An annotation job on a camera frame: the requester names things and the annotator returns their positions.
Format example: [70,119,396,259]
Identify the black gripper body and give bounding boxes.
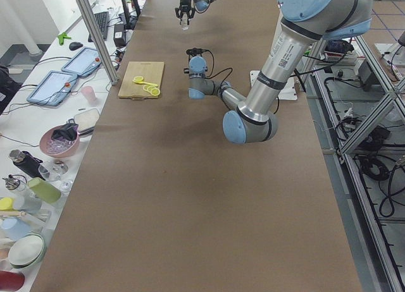
[179,0,192,11]

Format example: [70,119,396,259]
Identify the clear glass measuring cup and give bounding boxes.
[180,15,189,31]

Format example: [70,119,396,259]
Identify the pink plastic cup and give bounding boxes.
[81,86,97,104]

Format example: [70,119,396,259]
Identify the green plastic cup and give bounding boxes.
[27,178,61,204]

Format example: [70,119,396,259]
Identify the bamboo cutting board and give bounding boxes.
[118,61,165,100]

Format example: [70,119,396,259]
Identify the black keyboard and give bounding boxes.
[94,11,109,40]

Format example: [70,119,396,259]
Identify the lemon slice on knife end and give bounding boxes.
[132,76,144,84]

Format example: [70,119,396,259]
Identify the lemon slice at board corner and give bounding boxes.
[151,88,160,96]

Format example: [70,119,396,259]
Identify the far blue teach pendant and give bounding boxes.
[61,47,101,77]

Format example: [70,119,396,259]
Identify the blue teach pendant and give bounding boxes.
[27,71,78,107]
[61,47,101,77]

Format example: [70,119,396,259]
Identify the black computer mouse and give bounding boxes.
[68,42,83,51]

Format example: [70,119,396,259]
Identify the near blue teach pendant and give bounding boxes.
[27,71,78,107]

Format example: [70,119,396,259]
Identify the white lidded container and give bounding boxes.
[73,108,100,136]

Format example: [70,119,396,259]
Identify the pink bowl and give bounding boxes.
[39,125,80,159]

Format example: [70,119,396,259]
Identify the black bottle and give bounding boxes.
[8,149,46,180]

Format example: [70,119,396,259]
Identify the green rimmed white bowl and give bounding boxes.
[8,233,46,269]

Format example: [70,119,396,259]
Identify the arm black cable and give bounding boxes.
[183,48,235,94]

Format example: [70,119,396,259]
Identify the aluminium frame post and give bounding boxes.
[76,0,118,85]

